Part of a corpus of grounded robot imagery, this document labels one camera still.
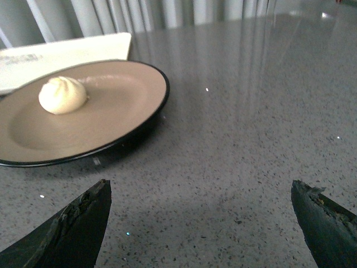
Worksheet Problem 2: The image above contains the beige plate with black rim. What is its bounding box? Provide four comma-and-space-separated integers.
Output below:
1, 60, 170, 167

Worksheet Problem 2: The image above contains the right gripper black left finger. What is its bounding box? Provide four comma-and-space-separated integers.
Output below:
1, 180, 112, 267

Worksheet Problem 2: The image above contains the grey pleated curtain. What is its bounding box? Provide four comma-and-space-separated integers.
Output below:
0, 0, 279, 50

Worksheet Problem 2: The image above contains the white bear-print tray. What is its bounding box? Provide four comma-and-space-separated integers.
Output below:
1, 32, 132, 95

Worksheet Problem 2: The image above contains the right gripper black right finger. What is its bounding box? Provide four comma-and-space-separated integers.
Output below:
291, 180, 356, 267

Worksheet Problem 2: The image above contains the white steamed bun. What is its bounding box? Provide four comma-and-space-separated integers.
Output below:
38, 76, 88, 114

